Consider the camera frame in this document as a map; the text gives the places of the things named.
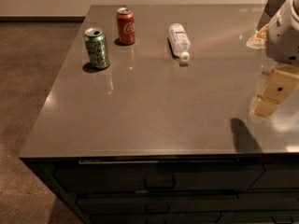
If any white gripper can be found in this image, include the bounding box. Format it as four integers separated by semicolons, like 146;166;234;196
253;0;299;118

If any clear plastic bottle white cap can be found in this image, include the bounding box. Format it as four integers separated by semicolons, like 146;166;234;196
168;23;191;63

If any snack bag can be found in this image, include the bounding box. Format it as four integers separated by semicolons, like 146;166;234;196
246;25;268;49

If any dark box with snacks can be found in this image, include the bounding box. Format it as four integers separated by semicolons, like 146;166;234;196
256;0;286;30

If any dark drawer cabinet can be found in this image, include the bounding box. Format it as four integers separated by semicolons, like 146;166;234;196
22;156;299;224

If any red cola can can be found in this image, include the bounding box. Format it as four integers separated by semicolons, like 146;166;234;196
116;7;135;45

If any green soda can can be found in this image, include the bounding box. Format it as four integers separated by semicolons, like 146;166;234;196
84;27;110;69

